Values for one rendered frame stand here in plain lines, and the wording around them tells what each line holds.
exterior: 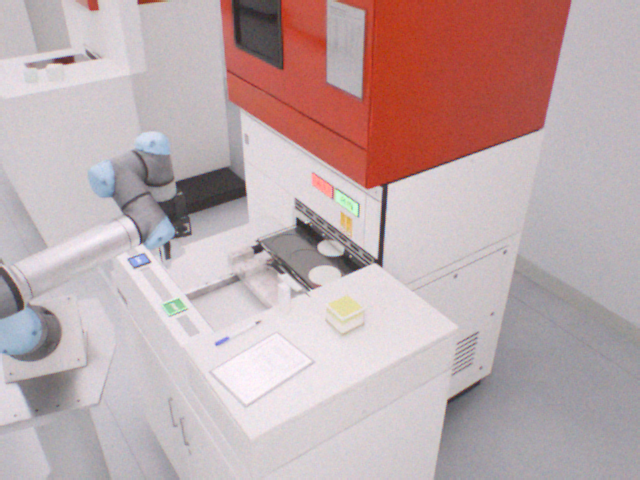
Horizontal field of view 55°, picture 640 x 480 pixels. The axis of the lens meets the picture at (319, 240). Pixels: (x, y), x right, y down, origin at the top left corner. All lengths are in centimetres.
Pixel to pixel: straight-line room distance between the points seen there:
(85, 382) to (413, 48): 121
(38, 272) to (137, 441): 151
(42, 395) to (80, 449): 34
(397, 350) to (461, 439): 114
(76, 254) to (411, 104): 91
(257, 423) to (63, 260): 53
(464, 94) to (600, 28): 126
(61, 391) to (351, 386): 77
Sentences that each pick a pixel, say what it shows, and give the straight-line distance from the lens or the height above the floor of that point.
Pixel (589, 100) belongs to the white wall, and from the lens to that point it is 302.
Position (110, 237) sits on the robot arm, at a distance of 131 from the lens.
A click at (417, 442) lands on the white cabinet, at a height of 57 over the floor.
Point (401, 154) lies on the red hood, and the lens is 169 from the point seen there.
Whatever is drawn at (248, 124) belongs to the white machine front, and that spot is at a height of 114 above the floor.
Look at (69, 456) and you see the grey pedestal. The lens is 207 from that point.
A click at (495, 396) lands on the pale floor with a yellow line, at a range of 283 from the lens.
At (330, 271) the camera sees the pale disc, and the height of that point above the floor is 90.
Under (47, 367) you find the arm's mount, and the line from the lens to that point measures 182.
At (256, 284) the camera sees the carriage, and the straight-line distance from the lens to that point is 188.
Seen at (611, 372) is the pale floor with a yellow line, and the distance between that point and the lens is 311.
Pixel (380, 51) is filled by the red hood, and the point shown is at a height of 160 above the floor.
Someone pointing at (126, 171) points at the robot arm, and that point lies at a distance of 139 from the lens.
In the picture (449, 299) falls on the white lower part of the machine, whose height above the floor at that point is 66.
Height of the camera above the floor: 203
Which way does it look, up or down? 34 degrees down
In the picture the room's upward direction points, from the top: straight up
